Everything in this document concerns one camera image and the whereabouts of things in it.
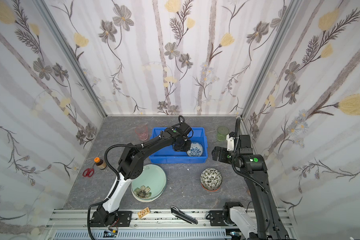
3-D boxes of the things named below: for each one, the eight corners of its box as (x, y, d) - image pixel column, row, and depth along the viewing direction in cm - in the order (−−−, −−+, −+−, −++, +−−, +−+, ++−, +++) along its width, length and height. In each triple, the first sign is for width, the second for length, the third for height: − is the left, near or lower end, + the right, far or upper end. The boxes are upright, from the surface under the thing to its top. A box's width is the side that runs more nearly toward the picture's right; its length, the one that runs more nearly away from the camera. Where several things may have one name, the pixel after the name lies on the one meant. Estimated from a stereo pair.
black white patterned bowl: (200, 193, 84) (201, 187, 77) (198, 174, 92) (200, 167, 84) (219, 193, 85) (223, 187, 77) (216, 174, 92) (220, 167, 84)
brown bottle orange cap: (100, 169, 93) (92, 162, 85) (101, 164, 95) (94, 157, 87) (105, 169, 93) (99, 162, 85) (107, 164, 95) (101, 157, 88)
